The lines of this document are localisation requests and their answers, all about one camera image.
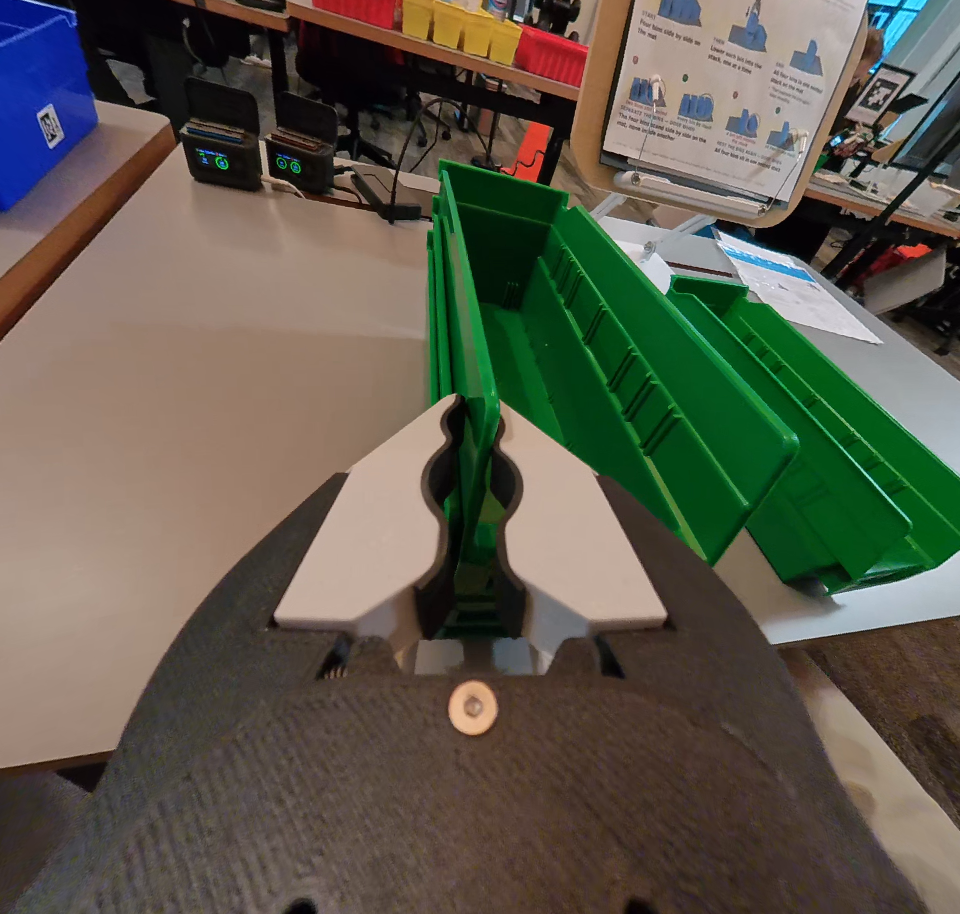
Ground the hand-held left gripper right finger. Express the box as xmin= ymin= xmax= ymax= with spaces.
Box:
xmin=491 ymin=407 xmax=669 ymax=673

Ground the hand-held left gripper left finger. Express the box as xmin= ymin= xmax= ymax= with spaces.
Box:
xmin=273 ymin=395 xmax=466 ymax=671

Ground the green plastic bin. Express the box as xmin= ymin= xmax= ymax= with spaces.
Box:
xmin=669 ymin=276 xmax=960 ymax=581
xmin=426 ymin=194 xmax=460 ymax=414
xmin=780 ymin=527 xmax=948 ymax=597
xmin=438 ymin=158 xmax=800 ymax=637

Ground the grey desk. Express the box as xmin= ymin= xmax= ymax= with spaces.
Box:
xmin=0 ymin=145 xmax=960 ymax=774

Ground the small white object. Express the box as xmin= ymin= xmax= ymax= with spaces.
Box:
xmin=639 ymin=241 xmax=674 ymax=294

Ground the printed paper sheet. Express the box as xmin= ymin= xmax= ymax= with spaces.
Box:
xmin=716 ymin=237 xmax=884 ymax=345

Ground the black power adapter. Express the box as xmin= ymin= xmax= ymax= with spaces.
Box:
xmin=350 ymin=171 xmax=423 ymax=222

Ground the black battery charger case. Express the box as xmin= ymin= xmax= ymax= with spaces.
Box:
xmin=178 ymin=76 xmax=265 ymax=192
xmin=262 ymin=92 xmax=339 ymax=197

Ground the orange object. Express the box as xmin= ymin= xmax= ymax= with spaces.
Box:
xmin=516 ymin=122 xmax=558 ymax=174

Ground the black office chair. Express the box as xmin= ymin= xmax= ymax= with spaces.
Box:
xmin=348 ymin=89 xmax=453 ymax=161

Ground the wooden clipboard stand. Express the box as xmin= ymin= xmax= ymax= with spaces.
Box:
xmin=568 ymin=0 xmax=830 ymax=219

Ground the wood-edged side table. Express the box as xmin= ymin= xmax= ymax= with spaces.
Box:
xmin=0 ymin=100 xmax=178 ymax=339

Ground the background work table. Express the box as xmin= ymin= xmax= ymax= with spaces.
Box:
xmin=804 ymin=175 xmax=960 ymax=241

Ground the black stand pole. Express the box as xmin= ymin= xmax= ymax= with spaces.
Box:
xmin=823 ymin=85 xmax=960 ymax=288

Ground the long wooden table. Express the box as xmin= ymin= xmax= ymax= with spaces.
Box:
xmin=287 ymin=0 xmax=585 ymax=187

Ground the small red plastic bin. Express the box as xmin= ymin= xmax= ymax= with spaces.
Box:
xmin=516 ymin=26 xmax=591 ymax=89

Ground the instruction poster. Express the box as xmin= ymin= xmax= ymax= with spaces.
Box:
xmin=601 ymin=0 xmax=880 ymax=200

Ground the blue plastic bin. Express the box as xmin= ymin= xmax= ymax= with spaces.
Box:
xmin=0 ymin=0 xmax=99 ymax=213

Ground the black and white tag sign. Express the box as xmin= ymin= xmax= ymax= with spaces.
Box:
xmin=853 ymin=65 xmax=918 ymax=132

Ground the black cable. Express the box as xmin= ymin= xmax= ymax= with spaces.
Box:
xmin=384 ymin=98 xmax=451 ymax=219

